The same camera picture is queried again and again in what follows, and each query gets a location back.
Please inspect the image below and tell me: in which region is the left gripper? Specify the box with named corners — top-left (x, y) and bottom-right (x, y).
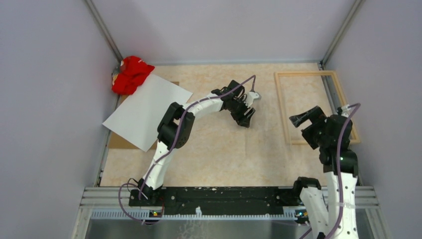
top-left (228, 98), bottom-right (255, 129)

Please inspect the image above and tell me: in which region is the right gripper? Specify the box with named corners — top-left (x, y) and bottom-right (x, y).
top-left (290, 106), bottom-right (330, 149)

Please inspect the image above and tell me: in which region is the wooden picture frame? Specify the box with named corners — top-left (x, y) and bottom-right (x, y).
top-left (274, 70), bottom-right (351, 145)

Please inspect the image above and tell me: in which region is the printed photo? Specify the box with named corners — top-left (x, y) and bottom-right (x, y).
top-left (103, 74), bottom-right (193, 152)

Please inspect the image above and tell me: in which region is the brown backing board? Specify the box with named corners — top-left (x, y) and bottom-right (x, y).
top-left (108, 82), bottom-right (179, 150)

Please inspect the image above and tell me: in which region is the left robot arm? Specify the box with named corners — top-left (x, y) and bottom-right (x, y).
top-left (135, 80), bottom-right (261, 206)

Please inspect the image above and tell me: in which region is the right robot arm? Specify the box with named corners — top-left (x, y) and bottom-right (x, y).
top-left (289, 103), bottom-right (361, 239)

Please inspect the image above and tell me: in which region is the red cloth doll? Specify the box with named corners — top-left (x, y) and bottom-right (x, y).
top-left (111, 56), bottom-right (155, 95)

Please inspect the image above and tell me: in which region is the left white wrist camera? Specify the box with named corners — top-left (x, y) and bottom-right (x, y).
top-left (244, 91), bottom-right (261, 107)

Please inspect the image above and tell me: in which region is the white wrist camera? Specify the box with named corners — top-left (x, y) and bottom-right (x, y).
top-left (244, 91), bottom-right (261, 107)
top-left (336, 104), bottom-right (351, 118)

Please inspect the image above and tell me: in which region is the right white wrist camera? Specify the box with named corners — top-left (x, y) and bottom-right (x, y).
top-left (336, 104), bottom-right (351, 118)

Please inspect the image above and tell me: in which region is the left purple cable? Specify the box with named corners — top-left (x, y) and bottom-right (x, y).
top-left (118, 75), bottom-right (257, 226)

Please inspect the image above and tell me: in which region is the purple cable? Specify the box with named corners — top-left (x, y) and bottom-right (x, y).
top-left (118, 75), bottom-right (257, 226)
top-left (298, 103), bottom-right (362, 239)

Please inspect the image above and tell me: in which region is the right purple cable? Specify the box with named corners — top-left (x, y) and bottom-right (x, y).
top-left (298, 103), bottom-right (362, 239)

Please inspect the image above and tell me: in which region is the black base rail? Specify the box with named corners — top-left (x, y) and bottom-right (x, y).
top-left (128, 187), bottom-right (303, 216)

